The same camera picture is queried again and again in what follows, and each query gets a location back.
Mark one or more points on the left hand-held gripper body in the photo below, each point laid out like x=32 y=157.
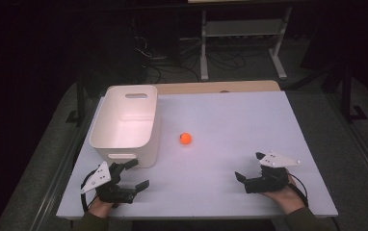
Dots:
x=108 y=189

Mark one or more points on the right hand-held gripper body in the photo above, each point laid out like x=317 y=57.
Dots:
x=270 y=181

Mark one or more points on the white plastic storage bin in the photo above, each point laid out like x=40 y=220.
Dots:
x=121 y=128

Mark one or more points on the orange ball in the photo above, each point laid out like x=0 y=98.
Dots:
x=185 y=138

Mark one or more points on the person's left hand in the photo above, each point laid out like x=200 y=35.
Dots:
x=101 y=209

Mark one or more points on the person's right hand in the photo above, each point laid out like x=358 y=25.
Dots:
x=288 y=199

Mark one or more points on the light wooden board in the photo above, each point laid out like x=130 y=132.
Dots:
x=204 y=87

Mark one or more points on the black metal stand post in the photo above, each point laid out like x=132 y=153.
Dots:
x=81 y=96
x=346 y=96

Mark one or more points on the white metal desk frame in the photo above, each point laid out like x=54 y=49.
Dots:
x=243 y=27

